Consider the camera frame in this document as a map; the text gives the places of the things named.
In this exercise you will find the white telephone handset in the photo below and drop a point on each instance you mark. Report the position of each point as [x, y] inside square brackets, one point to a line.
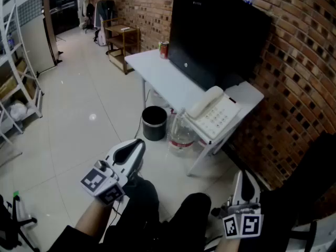
[203, 101]

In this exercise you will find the white remote control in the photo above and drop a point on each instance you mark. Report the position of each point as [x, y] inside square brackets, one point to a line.
[125, 29]

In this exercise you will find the person's legs in black trousers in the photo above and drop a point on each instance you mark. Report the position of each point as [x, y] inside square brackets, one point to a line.
[162, 224]

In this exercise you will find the black computer monitor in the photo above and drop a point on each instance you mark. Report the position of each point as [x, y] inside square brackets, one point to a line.
[215, 38]

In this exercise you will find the wooden side shelf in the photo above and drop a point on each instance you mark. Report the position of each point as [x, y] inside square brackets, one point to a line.
[123, 42]

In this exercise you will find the large clear water bottle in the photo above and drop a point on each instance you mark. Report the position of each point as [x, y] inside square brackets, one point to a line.
[181, 138]

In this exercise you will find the black waste bin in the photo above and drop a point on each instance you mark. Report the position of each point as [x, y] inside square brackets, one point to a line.
[154, 123]

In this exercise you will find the white metal shelf rack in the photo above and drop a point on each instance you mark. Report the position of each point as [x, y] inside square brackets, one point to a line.
[15, 62]

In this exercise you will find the person's right forearm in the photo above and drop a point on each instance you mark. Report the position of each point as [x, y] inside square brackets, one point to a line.
[228, 245]

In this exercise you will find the red drink can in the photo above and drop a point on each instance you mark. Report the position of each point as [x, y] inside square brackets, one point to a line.
[164, 51]

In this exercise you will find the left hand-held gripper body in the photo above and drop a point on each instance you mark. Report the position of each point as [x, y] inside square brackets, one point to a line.
[123, 164]

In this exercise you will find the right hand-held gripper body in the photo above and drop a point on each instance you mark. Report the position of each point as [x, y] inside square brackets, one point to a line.
[242, 220]

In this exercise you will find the black office chair base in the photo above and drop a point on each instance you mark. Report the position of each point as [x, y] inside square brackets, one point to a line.
[13, 227]

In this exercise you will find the coat rack with clothes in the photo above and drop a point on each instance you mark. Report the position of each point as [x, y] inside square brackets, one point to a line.
[105, 9]

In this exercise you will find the black double door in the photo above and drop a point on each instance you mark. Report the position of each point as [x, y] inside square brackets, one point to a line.
[64, 8]

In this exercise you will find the person's left forearm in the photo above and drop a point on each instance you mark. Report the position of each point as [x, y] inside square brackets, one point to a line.
[92, 216]

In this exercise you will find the white telephone base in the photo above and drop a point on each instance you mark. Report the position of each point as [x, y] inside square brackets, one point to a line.
[219, 118]

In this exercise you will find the white table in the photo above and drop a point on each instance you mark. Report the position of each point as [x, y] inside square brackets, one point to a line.
[168, 75]

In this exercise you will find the white plastic bag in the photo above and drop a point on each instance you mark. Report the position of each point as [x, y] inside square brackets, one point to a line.
[18, 111]

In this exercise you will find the cardboard box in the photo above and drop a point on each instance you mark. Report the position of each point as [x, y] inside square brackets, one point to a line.
[9, 84]

